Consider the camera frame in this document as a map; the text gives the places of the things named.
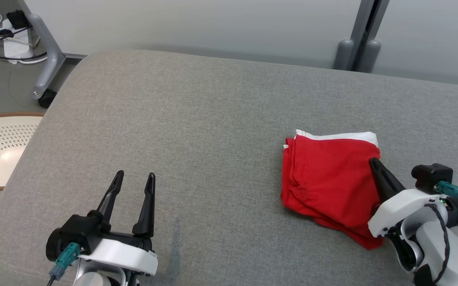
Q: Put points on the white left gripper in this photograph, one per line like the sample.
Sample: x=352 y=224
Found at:
x=121 y=256

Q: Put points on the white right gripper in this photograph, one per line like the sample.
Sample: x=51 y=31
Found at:
x=400 y=210

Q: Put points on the red shorts with white stripes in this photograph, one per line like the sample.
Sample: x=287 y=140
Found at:
x=324 y=178

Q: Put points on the grey metal leg with caster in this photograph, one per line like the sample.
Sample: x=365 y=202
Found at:
x=52 y=59

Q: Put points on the white power box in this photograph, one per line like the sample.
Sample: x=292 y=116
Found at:
x=16 y=45

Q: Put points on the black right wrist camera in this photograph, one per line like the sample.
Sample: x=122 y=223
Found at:
x=431 y=176

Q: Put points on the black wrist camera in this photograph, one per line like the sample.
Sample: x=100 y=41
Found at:
x=82 y=230
x=431 y=176

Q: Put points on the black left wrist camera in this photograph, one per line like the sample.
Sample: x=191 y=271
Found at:
x=82 y=230

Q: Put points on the grey partition post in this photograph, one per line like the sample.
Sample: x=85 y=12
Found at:
x=358 y=39

